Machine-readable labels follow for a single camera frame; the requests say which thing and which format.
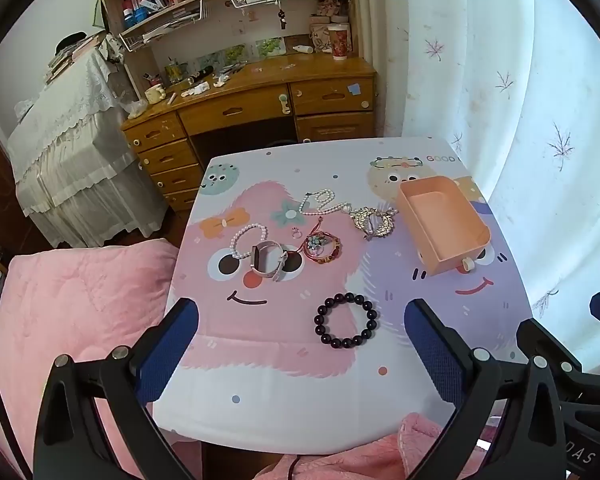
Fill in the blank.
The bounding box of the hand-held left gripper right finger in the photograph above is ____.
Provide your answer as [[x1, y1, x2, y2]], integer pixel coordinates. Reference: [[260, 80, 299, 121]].
[[404, 298, 567, 480]]

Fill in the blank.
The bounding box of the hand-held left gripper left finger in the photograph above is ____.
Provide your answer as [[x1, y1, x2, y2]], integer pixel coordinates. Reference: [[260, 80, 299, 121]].
[[32, 297, 201, 480]]

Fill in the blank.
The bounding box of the dark bead bracelet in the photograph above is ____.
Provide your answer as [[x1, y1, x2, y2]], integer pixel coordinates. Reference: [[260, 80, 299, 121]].
[[314, 292, 379, 348]]

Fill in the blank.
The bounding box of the peach plastic box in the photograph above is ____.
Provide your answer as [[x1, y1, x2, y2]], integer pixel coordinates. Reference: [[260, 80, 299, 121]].
[[396, 176, 492, 278]]

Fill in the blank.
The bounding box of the gold ornate bracelet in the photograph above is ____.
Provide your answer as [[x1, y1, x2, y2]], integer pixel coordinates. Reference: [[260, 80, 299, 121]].
[[351, 205, 399, 241]]

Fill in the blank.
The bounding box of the red charm bracelet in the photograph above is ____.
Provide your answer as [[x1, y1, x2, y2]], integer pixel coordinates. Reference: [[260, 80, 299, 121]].
[[285, 217, 342, 264]]

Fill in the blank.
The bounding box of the long pearl necklace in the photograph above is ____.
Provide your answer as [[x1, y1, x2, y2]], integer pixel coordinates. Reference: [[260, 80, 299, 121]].
[[297, 187, 361, 221]]

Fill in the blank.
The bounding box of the pink quilt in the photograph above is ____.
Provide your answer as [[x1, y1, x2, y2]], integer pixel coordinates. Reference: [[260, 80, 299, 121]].
[[0, 239, 203, 480]]

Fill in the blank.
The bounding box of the pink fleece cloth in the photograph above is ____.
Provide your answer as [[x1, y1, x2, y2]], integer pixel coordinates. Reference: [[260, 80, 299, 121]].
[[252, 411, 506, 480]]

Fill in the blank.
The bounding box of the white lace cover cloth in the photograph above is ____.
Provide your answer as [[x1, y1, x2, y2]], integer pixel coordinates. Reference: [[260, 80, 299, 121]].
[[5, 46, 169, 249]]

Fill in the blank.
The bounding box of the wooden desk with drawers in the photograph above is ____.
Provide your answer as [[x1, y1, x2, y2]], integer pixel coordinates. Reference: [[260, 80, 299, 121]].
[[121, 55, 378, 213]]

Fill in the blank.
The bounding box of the white floral curtain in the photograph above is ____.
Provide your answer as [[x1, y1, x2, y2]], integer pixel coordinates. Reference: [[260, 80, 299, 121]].
[[354, 0, 600, 376]]

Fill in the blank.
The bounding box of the green plant picture strip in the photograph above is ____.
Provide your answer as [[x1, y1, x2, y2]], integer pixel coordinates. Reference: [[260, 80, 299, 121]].
[[195, 36, 289, 69]]

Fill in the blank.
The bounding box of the red patterned cup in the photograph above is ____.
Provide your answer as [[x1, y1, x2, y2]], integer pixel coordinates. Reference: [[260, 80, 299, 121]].
[[328, 24, 351, 61]]

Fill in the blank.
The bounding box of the black hat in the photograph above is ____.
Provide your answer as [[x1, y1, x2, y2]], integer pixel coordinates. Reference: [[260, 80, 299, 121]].
[[55, 32, 89, 54]]

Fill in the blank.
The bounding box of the floral patterned container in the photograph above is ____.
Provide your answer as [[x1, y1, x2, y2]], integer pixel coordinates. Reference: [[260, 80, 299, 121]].
[[309, 24, 331, 54]]

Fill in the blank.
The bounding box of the small pearl bracelet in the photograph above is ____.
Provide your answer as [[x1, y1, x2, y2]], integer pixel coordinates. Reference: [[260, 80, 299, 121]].
[[229, 223, 270, 261]]

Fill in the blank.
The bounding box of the silver strap wristwatch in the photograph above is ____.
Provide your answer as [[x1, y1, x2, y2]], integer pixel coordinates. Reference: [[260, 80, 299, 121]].
[[250, 241, 291, 282]]

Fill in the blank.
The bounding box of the white wire rack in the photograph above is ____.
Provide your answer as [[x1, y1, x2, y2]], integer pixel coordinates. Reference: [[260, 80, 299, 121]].
[[118, 0, 204, 54]]

